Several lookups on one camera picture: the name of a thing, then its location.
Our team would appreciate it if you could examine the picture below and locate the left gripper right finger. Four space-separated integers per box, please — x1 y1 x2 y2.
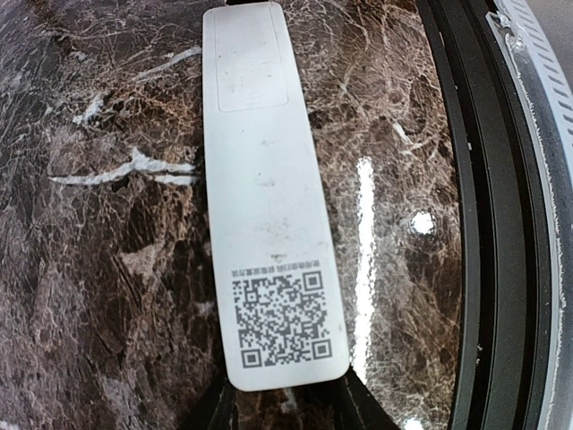
342 369 399 430

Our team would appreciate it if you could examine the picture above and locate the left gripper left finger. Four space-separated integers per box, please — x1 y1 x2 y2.
178 374 235 430

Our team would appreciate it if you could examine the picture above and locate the white remote control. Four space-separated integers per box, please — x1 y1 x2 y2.
202 2 349 391

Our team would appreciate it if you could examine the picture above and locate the white battery cover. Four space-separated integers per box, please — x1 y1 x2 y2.
213 3 288 112

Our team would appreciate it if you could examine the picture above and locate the black curved table rail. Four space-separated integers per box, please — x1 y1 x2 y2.
417 1 553 429

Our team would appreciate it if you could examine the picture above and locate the grey slotted cable duct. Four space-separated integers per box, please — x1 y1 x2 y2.
496 0 573 149

